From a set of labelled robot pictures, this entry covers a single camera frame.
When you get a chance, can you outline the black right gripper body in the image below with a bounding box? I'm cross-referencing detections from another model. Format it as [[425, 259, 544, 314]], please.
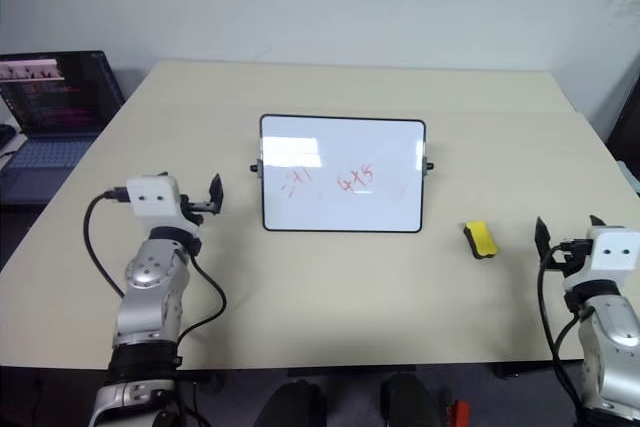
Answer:
[[548, 236, 595, 279]]

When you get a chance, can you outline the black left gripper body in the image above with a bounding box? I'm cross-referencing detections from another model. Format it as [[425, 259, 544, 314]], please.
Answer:
[[177, 194, 222, 226]]

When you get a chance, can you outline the yellow and black eraser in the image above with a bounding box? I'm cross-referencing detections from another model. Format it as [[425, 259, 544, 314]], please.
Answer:
[[462, 219, 502, 261]]

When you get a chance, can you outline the dark chair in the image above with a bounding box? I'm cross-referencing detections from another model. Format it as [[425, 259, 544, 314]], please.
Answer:
[[603, 62, 640, 176]]

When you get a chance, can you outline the small black-framed whiteboard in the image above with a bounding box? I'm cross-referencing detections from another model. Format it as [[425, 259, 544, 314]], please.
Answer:
[[248, 113, 435, 235]]

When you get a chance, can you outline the open laptop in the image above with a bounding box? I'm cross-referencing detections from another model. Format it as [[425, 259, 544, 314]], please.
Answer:
[[0, 50, 126, 206]]

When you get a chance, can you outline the small red object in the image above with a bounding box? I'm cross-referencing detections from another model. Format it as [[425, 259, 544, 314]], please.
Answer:
[[451, 399, 472, 427]]

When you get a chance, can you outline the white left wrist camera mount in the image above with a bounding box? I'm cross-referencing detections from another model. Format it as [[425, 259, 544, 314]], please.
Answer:
[[125, 175, 182, 234]]

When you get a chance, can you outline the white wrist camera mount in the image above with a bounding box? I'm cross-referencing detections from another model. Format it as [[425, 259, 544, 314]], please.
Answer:
[[563, 225, 640, 293], [125, 175, 182, 234]]

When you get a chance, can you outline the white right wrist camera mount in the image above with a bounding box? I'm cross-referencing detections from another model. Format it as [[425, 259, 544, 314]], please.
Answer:
[[563, 225, 640, 293]]

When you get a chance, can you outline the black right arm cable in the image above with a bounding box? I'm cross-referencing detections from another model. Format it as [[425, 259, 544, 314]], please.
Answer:
[[536, 241, 596, 416]]

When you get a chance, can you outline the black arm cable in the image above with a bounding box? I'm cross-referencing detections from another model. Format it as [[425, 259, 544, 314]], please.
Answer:
[[536, 241, 596, 416], [82, 187, 228, 348]]

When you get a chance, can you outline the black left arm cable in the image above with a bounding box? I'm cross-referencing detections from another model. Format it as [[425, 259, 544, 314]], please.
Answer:
[[82, 187, 228, 348]]

